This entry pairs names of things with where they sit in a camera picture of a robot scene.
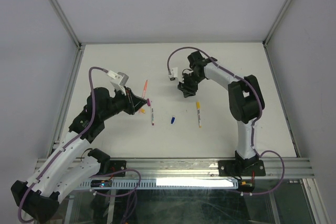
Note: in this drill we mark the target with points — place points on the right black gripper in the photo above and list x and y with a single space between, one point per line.
187 89

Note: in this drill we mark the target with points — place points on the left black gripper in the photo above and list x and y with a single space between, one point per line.
129 99

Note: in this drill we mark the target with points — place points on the white pen purple end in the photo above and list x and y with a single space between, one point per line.
152 113

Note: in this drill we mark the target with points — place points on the white marker yellow end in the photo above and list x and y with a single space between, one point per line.
199 114

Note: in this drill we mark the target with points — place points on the orange highlighter pen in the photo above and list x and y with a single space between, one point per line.
145 89

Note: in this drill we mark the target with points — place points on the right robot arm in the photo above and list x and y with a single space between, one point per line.
246 104

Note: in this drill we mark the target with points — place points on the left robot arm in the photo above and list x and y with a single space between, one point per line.
41 194

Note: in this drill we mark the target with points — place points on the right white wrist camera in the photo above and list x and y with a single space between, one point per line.
173 74

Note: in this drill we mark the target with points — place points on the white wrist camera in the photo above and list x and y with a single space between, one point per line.
173 74
118 80

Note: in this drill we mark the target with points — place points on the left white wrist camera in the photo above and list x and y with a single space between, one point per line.
118 80

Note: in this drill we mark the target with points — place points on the perforated cable duct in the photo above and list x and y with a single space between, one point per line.
161 183

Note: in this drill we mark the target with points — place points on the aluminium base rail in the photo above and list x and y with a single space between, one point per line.
267 168

